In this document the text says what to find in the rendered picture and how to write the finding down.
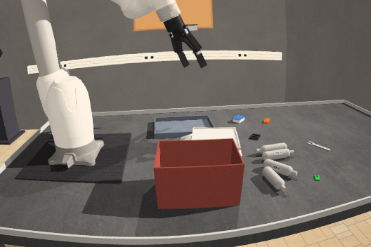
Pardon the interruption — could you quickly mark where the white gas cylinder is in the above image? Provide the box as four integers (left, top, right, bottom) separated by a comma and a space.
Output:
256, 143, 287, 154
262, 166, 287, 192
262, 149, 294, 160
263, 159, 297, 176

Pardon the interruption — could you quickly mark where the blue rectangular box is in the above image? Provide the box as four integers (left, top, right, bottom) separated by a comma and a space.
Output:
233, 115, 245, 123

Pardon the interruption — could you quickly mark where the red open box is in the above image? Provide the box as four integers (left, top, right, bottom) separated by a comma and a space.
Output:
153, 138, 245, 209

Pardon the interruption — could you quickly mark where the white digital scale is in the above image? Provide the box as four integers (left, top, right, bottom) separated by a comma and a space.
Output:
181, 127, 242, 156

